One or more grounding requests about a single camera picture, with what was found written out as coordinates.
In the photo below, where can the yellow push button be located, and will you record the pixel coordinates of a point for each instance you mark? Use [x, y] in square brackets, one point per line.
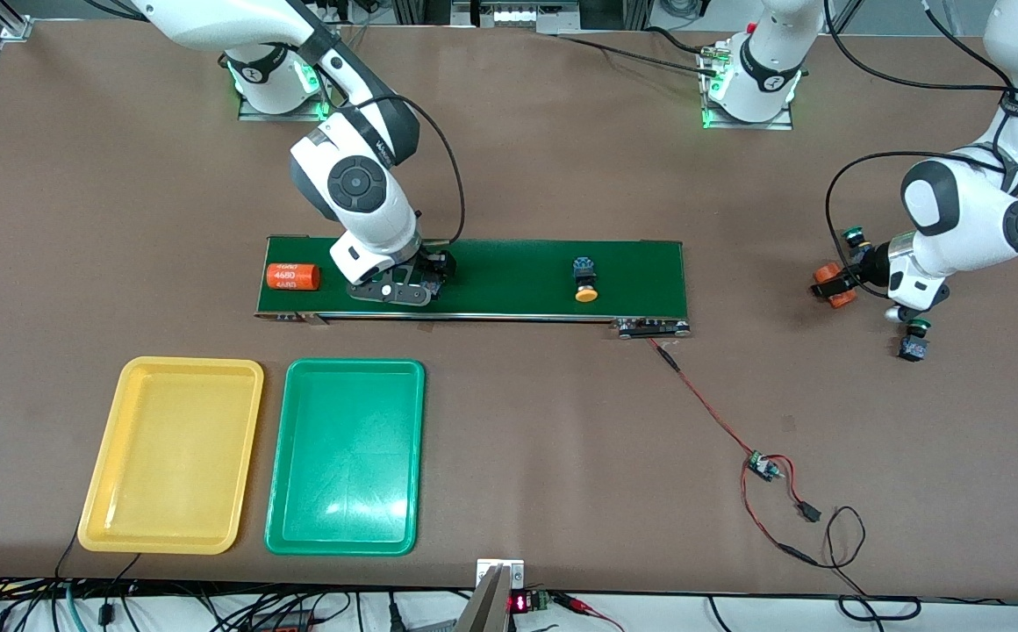
[585, 294]
[437, 272]

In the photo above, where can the green push button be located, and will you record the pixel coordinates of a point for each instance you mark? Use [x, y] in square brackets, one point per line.
[913, 348]
[854, 235]

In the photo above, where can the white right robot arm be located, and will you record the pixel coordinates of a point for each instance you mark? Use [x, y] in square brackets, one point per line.
[237, 17]

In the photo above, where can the green belt conveyor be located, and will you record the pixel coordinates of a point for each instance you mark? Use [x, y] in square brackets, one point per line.
[518, 276]

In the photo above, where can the small circuit board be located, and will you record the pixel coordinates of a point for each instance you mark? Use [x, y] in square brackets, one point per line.
[763, 466]

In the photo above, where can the green plastic tray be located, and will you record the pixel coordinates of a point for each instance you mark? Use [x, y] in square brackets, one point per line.
[342, 456]

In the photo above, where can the yellow plastic tray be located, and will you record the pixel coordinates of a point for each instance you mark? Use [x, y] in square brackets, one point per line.
[171, 456]

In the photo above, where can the red digit display module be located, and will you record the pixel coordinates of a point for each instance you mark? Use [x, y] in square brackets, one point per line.
[519, 603]

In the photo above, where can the red probe lead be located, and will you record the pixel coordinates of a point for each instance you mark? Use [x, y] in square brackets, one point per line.
[579, 604]

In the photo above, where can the aluminium profile bar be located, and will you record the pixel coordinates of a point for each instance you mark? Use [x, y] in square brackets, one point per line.
[10, 22]

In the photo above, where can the aluminium frame structure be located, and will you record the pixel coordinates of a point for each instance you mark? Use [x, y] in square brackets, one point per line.
[518, 13]

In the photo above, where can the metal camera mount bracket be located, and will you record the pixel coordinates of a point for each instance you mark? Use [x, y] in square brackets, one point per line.
[493, 606]

